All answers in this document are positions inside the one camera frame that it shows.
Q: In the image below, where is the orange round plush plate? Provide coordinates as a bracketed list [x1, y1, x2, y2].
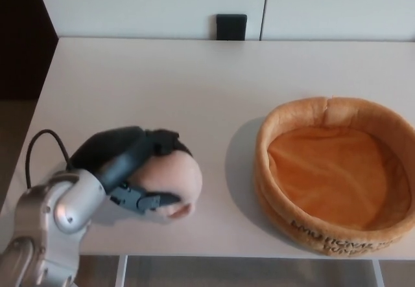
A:
[254, 96, 415, 258]

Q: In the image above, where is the dark brown wooden panel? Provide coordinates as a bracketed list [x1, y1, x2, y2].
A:
[0, 0, 59, 102]

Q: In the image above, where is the beige plush dumpling toy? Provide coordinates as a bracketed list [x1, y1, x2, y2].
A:
[126, 150, 204, 227]

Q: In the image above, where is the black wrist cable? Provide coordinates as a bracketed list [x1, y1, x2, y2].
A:
[24, 129, 71, 191]

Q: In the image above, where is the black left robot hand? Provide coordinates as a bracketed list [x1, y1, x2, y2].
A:
[69, 125, 193, 217]

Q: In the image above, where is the white table leg frame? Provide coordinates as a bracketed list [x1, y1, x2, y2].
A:
[372, 258, 386, 287]
[115, 255, 129, 287]

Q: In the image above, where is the black wall socket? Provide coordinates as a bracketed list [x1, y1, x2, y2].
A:
[216, 14, 248, 41]

